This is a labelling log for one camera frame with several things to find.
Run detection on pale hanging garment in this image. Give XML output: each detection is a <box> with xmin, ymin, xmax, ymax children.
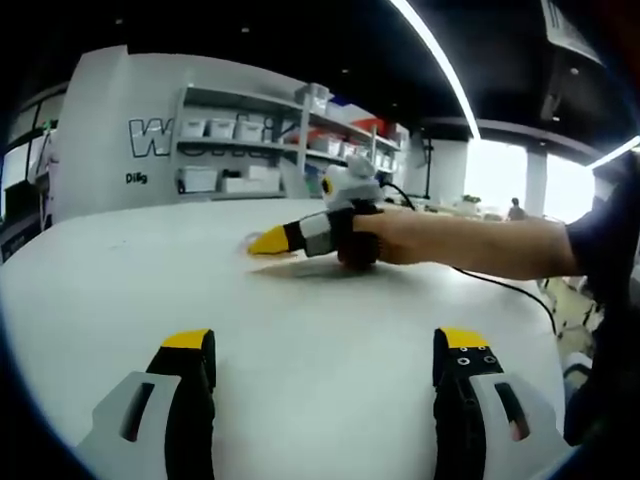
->
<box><xmin>29</xmin><ymin>122</ymin><xmax>61</xmax><ymax>221</ymax></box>

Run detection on person's dark shirt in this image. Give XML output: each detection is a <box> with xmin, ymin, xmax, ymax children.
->
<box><xmin>564</xmin><ymin>149</ymin><xmax>640</xmax><ymax>446</ymax></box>

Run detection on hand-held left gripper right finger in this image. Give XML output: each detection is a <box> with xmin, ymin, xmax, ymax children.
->
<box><xmin>432</xmin><ymin>327</ymin><xmax>571</xmax><ymax>480</ymax></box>

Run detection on white flat boxes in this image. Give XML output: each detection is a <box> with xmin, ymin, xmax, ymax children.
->
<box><xmin>222</xmin><ymin>166</ymin><xmax>281</xmax><ymax>194</ymax></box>

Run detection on ceiling air vent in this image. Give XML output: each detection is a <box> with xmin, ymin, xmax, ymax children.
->
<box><xmin>542</xmin><ymin>0</ymin><xmax>601</xmax><ymax>66</ymax></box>

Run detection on clear storage bin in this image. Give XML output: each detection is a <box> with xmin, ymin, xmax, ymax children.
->
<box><xmin>295</xmin><ymin>83</ymin><xmax>331</xmax><ymax>115</ymax></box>

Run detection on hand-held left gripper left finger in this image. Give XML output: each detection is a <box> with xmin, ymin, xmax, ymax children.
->
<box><xmin>74</xmin><ymin>328</ymin><xmax>219</xmax><ymax>480</ymax></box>

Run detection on person's right hand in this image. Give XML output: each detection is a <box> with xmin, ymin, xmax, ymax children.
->
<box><xmin>349</xmin><ymin>205</ymin><xmax>431</xmax><ymax>269</ymax></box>

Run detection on long ceiling light strip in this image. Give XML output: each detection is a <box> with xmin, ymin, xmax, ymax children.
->
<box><xmin>388</xmin><ymin>0</ymin><xmax>482</xmax><ymax>142</ymax></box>

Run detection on grey metal shelving unit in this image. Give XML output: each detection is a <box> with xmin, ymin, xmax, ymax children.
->
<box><xmin>174</xmin><ymin>83</ymin><xmax>407</xmax><ymax>201</ymax></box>

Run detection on black cabinet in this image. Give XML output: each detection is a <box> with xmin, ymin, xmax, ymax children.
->
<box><xmin>3</xmin><ymin>179</ymin><xmax>40</xmax><ymax>221</ymax></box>

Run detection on large white storage bin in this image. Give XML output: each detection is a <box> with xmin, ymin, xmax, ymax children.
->
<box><xmin>178</xmin><ymin>167</ymin><xmax>220</xmax><ymax>194</ymax></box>

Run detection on black stand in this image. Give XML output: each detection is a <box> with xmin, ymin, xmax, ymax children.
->
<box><xmin>421</xmin><ymin>134</ymin><xmax>437</xmax><ymax>199</ymax></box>

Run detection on black cable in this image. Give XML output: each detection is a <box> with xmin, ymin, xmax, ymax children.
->
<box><xmin>382</xmin><ymin>182</ymin><xmax>560</xmax><ymax>337</ymax></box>

